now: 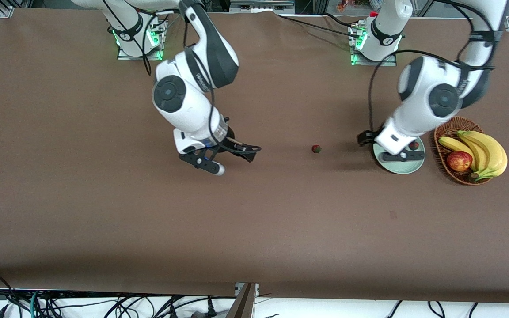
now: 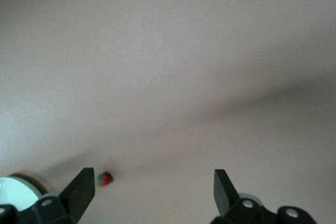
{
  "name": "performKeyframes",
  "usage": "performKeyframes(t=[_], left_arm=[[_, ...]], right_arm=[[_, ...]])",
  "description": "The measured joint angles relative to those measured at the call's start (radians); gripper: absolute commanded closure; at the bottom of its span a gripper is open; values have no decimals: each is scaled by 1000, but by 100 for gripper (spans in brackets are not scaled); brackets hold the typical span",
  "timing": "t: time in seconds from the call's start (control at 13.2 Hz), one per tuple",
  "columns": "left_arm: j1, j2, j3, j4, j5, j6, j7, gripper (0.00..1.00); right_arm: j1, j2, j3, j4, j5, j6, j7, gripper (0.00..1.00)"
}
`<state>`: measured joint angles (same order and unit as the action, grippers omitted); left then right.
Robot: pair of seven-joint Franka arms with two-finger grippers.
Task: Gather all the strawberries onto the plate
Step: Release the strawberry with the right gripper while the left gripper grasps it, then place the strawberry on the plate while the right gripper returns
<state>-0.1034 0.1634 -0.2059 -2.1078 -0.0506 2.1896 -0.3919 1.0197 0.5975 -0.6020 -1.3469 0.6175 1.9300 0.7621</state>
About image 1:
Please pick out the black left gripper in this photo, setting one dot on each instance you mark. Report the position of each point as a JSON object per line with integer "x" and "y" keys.
{"x": 364, "y": 137}

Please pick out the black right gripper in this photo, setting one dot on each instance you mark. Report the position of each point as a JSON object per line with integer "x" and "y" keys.
{"x": 231, "y": 144}

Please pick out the red strawberry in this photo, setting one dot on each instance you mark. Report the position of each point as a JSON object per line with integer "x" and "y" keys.
{"x": 414, "y": 145}
{"x": 317, "y": 149}

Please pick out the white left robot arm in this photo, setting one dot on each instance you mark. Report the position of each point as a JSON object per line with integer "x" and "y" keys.
{"x": 442, "y": 99}

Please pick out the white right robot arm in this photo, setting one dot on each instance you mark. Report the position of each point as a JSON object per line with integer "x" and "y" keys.
{"x": 170, "y": 92}

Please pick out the light green round plate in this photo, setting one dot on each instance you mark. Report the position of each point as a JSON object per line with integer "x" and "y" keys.
{"x": 398, "y": 168}

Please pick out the table cover sheet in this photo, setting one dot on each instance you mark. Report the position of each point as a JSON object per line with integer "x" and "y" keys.
{"x": 254, "y": 221}

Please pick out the brown wicker basket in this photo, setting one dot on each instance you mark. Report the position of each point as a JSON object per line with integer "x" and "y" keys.
{"x": 446, "y": 134}

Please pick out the red apple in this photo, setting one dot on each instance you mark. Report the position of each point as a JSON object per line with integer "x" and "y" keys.
{"x": 459, "y": 161}

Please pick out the yellow banana bunch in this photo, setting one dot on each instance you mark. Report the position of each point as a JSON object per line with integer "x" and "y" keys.
{"x": 493, "y": 154}

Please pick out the colourful plastic toys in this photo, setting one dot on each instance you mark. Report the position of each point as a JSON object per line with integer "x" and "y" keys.
{"x": 347, "y": 5}

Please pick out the grey metal box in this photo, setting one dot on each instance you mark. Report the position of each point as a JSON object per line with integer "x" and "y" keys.
{"x": 261, "y": 6}

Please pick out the black power plug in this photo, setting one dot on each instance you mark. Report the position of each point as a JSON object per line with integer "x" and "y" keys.
{"x": 211, "y": 309}

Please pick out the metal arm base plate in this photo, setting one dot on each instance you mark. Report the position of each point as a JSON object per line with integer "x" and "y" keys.
{"x": 122, "y": 55}
{"x": 389, "y": 63}

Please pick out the aluminium frame beam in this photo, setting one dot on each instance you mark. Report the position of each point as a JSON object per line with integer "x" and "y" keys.
{"x": 243, "y": 304}

